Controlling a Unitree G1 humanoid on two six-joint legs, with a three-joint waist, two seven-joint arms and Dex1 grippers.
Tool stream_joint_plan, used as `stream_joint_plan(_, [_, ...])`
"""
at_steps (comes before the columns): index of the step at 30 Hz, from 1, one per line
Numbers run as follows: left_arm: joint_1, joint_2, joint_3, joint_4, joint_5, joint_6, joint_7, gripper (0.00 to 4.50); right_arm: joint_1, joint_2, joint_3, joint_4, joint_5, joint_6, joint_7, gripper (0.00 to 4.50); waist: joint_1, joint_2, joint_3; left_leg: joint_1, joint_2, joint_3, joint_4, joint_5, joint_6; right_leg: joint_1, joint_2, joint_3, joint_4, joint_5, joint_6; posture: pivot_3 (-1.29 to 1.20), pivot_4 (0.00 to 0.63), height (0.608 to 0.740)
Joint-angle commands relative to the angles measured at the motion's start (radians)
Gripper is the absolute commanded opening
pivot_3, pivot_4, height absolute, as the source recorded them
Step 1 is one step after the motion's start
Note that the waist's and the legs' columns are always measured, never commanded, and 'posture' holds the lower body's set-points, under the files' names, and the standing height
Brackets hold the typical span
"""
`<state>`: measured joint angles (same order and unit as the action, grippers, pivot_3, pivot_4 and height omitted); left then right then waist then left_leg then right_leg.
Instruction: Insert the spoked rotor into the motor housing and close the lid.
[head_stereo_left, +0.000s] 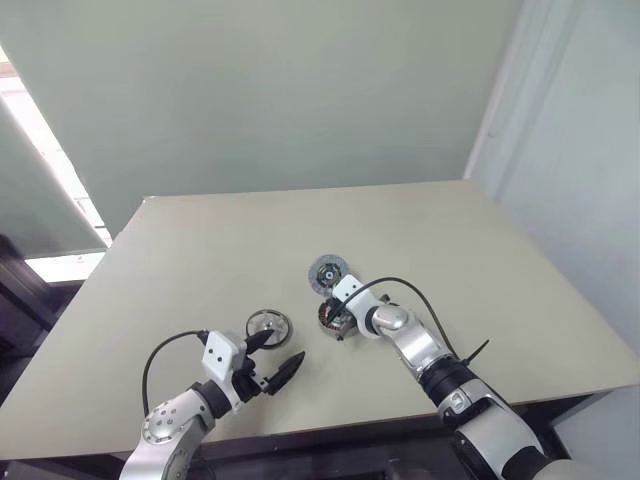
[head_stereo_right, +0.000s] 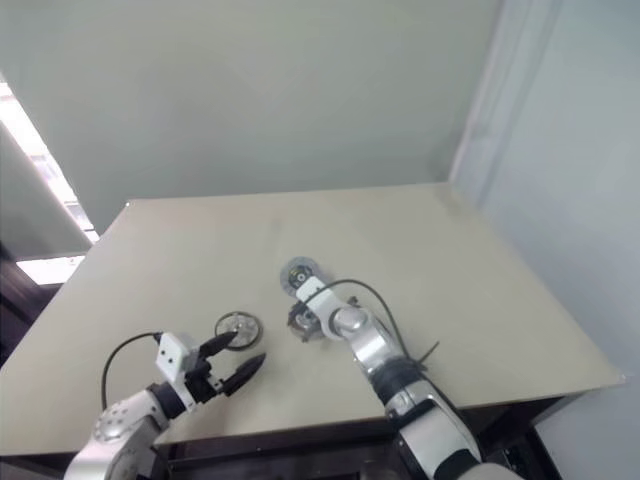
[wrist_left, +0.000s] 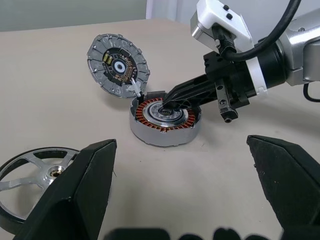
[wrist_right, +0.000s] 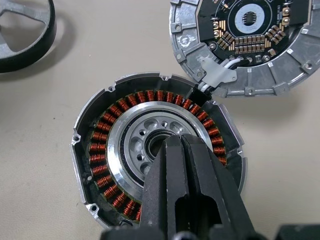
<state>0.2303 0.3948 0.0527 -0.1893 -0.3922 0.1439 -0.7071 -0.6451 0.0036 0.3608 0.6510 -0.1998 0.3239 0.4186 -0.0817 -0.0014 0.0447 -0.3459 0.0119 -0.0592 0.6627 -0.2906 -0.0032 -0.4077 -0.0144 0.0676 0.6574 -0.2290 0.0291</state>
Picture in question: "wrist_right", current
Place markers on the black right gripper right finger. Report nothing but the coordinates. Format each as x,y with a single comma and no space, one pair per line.
220,185

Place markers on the motor housing with copper coils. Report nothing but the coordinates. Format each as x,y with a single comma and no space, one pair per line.
100,150

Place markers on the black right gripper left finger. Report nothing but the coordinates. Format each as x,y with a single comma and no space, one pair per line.
160,180

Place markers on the motor lid with circuit board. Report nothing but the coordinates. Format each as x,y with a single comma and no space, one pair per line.
287,70

